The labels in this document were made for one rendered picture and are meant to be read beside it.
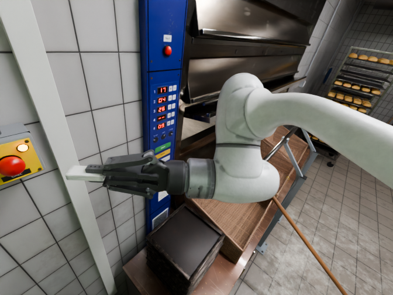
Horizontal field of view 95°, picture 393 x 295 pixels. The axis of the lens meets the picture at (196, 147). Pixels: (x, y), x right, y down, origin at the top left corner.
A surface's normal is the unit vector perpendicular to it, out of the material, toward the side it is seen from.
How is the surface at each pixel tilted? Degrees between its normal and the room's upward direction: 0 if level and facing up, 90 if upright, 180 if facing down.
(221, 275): 0
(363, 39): 90
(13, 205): 90
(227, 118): 73
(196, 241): 0
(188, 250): 0
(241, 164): 48
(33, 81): 90
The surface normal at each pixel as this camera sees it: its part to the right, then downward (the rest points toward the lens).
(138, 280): 0.14, -0.81
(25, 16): 0.76, 0.45
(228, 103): -0.73, -0.16
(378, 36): -0.64, 0.36
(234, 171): 0.03, -0.21
